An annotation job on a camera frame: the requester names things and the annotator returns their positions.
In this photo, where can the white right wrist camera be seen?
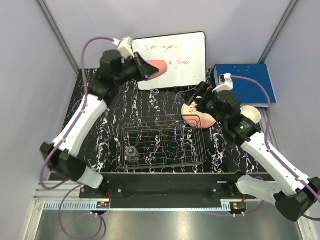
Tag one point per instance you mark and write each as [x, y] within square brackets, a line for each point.
[223, 82]

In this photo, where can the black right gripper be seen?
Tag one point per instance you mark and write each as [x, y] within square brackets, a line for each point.
[204, 90]

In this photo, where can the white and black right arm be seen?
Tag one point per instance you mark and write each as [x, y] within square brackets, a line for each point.
[293, 192]

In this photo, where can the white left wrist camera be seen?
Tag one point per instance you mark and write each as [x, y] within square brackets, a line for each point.
[124, 47]

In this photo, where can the small whiteboard with red writing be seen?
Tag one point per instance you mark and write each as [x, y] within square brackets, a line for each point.
[184, 55]

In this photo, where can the metal wire dish rack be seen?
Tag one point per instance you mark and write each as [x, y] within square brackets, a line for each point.
[164, 141]

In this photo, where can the blue binder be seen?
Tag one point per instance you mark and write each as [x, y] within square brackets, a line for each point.
[248, 92]

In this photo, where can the pink plastic cup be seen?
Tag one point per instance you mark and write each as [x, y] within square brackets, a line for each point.
[161, 65]

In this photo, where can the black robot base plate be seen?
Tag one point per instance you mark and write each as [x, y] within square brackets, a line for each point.
[168, 191]

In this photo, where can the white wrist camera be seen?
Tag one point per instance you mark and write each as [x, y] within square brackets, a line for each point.
[124, 47]
[223, 82]

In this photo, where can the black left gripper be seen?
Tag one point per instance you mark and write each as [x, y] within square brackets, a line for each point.
[145, 69]

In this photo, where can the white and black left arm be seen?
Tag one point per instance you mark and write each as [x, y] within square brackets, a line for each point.
[62, 154]

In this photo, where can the pink and cream plate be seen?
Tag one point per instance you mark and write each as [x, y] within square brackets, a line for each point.
[196, 119]

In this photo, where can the white cable duct strip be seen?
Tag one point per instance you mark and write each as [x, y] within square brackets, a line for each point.
[79, 205]

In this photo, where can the clear drinking glass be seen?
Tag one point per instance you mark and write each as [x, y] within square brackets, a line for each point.
[131, 154]

